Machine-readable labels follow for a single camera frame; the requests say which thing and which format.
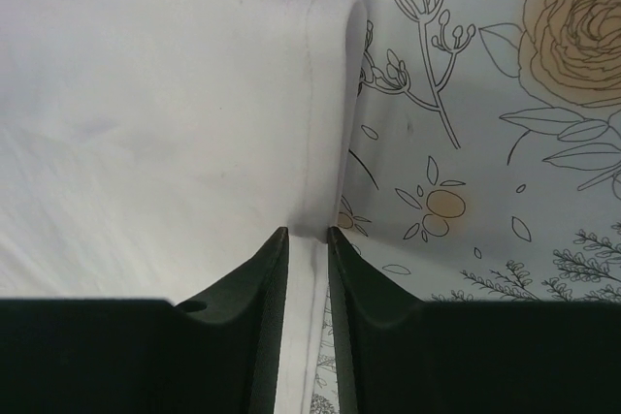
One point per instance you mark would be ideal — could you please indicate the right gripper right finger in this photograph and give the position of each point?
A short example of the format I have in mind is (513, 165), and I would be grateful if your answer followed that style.
(398, 354)

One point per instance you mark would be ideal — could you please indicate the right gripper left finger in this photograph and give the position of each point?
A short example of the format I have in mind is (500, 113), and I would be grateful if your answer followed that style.
(217, 352)

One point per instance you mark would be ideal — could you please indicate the white t shirt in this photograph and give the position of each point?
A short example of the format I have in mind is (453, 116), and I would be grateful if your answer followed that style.
(148, 147)

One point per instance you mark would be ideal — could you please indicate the floral patterned table mat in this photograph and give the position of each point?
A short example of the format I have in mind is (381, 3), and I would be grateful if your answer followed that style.
(487, 162)

